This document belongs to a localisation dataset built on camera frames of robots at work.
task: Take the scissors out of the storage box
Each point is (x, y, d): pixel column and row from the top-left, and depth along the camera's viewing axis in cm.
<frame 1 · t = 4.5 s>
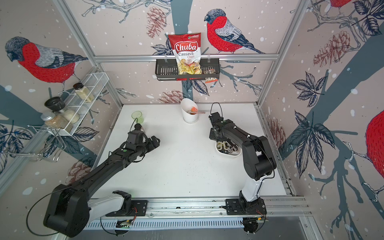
left hand: (157, 139, 87), fingers open
right hand: (214, 135, 95), fingers closed
green plastic cup: (137, 115, 110), point 5 cm above the table
white utensil holder cup: (186, 105, 106), point 13 cm above the table
orange utensil in cup: (194, 111, 109), point 8 cm above the table
small snack packet: (208, 80, 92), point 33 cm above the table

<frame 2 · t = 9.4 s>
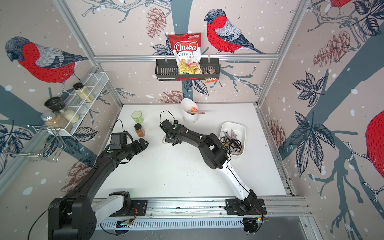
left hand: (145, 142, 86), fingers open
right hand: (170, 139, 100), fingers open
the named things where they were.

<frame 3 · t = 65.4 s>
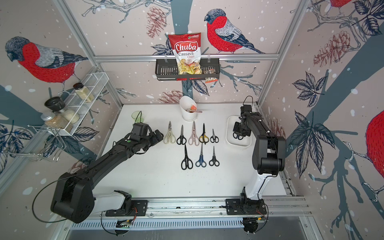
left hand: (161, 135, 87), fingers open
right hand: (237, 130, 95), fingers closed
black handled scissors in box: (214, 138, 102), on the table
small black scissors: (181, 139, 102), on the table
pink kitchen scissors: (194, 139, 102), on the table
yellow black scissors: (203, 138, 102), on the table
large all-black scissors: (187, 162, 91), on the table
blue handled scissors: (201, 162, 92), on the table
grey black handled scissors: (214, 161, 92), on the table
the other named things where they were.

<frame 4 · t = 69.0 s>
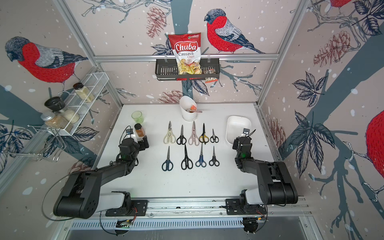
left hand: (141, 134, 91), fingers open
right hand: (240, 136, 93), fingers open
blue handled scissors 2: (167, 165, 89), on the table
orange paprika spice jar: (139, 130, 97), point 8 cm above the table
the other named things where they were.

